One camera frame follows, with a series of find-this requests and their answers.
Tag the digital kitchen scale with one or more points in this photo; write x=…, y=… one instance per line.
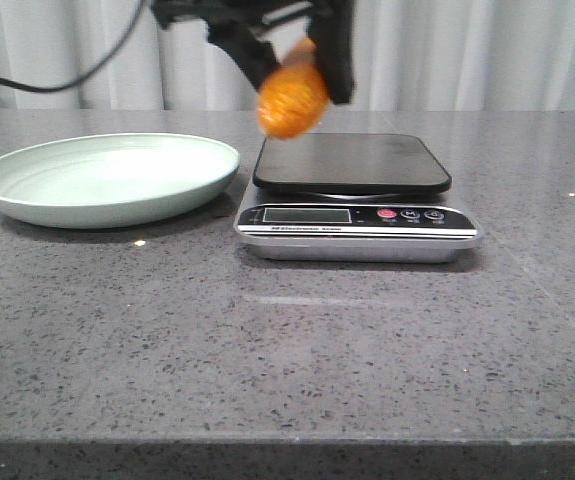
x=356, y=197

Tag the pale green round plate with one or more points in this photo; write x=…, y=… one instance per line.
x=114, y=180

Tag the white pleated curtain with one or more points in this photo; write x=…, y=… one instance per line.
x=408, y=56

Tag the orange plastic corn cob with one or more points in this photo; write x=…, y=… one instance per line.
x=293, y=97

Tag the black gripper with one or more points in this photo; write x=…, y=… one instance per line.
x=330, y=29

